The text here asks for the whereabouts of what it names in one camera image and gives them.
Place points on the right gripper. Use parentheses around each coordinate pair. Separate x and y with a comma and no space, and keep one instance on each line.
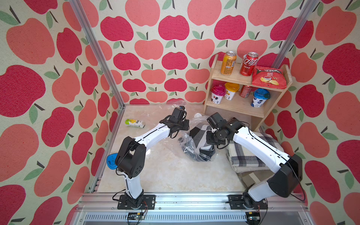
(208,139)

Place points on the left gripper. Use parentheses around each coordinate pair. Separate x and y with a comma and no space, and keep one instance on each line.
(186,127)

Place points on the black white check scarf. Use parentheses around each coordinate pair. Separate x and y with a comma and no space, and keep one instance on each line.
(194,143)

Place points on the clear plastic vacuum bag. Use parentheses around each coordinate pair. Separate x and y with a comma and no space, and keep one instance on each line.
(172,143)

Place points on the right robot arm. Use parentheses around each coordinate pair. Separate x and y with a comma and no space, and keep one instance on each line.
(287,169)

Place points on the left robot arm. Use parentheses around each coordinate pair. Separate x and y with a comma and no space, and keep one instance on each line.
(130,159)

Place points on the white vacuum bag valve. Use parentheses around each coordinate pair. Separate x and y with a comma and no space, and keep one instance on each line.
(197,115)

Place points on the red chips bag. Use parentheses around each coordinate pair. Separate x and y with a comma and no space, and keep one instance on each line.
(269,77)

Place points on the green white drink carton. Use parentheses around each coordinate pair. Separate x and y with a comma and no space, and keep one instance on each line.
(134,123)

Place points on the pink lid cup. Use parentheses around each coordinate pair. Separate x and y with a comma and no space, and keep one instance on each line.
(217,93)

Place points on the yellow lid cup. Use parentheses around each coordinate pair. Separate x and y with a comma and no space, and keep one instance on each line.
(231,89)

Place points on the wooden two-tier shelf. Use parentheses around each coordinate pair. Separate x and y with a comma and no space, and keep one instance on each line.
(240,104)

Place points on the red can lower shelf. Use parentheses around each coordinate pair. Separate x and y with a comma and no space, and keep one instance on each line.
(245,91)

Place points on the blue lid cup on shelf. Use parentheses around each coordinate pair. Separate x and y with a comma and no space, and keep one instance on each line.
(260,97)

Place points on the orange drink can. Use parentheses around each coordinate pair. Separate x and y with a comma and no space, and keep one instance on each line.
(228,63)

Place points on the red cola can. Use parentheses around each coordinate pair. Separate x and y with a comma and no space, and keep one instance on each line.
(248,64)

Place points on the blue lid cup on table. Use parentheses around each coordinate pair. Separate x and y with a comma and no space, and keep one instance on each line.
(110,161)

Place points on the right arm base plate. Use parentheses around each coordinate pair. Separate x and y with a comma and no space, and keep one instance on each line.
(240,202)

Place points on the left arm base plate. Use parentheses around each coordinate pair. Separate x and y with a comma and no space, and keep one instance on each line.
(143,202)

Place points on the aluminium front rail frame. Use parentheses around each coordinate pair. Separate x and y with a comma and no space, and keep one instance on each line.
(189,209)

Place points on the right aluminium corner post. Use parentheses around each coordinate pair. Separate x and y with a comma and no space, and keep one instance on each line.
(306,8)

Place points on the aluminium corner post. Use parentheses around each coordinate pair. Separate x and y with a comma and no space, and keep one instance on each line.
(306,8)
(86,26)

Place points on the left aluminium corner post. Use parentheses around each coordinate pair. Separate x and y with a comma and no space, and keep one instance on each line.
(86,26)

